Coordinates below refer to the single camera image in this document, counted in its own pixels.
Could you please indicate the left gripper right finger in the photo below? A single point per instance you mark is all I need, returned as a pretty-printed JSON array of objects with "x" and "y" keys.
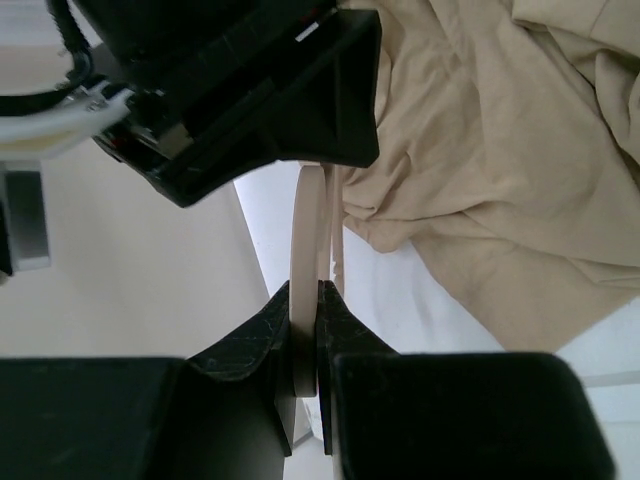
[{"x": 388, "y": 415}]

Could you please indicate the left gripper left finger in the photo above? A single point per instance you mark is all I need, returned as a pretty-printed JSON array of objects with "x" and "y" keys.
[{"x": 227, "y": 412}]

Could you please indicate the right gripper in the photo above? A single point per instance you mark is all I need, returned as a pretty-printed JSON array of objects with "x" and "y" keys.
[{"x": 193, "y": 70}]

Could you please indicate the wooden clothes hanger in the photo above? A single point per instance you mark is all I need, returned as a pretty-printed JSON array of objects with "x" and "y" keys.
[{"x": 317, "y": 254}]

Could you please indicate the beige t shirt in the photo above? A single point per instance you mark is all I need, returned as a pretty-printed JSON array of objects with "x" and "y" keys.
[{"x": 509, "y": 158}]

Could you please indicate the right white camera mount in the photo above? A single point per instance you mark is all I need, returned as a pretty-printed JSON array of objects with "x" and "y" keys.
[{"x": 83, "y": 114}]

